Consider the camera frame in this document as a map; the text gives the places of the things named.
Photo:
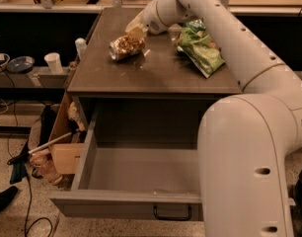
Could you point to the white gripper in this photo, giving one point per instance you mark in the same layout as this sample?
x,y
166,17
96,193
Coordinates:
x,y
151,20

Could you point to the orange soda can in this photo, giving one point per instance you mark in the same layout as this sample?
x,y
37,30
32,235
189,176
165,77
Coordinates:
x,y
125,46

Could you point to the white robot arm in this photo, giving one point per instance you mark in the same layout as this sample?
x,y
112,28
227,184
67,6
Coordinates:
x,y
243,139

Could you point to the grey open top drawer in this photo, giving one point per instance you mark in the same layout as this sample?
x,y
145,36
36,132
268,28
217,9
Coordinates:
x,y
123,174

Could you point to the grey cabinet counter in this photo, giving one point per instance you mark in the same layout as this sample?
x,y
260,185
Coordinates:
x,y
155,89

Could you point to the white plastic bottle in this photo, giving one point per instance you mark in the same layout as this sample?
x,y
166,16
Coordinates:
x,y
81,46

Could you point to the green chip bag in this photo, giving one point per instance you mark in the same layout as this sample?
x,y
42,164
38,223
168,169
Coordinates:
x,y
197,44

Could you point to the white paper cup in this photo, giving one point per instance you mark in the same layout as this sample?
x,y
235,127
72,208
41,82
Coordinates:
x,y
53,61

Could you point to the grey round dish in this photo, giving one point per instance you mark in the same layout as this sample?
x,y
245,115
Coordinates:
x,y
21,65

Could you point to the white tube stick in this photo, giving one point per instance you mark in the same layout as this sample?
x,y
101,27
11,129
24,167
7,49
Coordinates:
x,y
51,142

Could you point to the white bowl on shelf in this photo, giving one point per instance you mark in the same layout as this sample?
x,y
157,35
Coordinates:
x,y
4,60

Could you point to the cardboard box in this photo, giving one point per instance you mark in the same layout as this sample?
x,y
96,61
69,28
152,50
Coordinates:
x,y
66,151

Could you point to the clear plastic bag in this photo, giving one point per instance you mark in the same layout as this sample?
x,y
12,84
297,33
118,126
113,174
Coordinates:
x,y
43,162

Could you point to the black shoe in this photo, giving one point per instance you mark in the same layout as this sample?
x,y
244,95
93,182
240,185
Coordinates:
x,y
7,196

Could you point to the black drawer handle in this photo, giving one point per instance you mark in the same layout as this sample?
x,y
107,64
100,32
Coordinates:
x,y
172,213

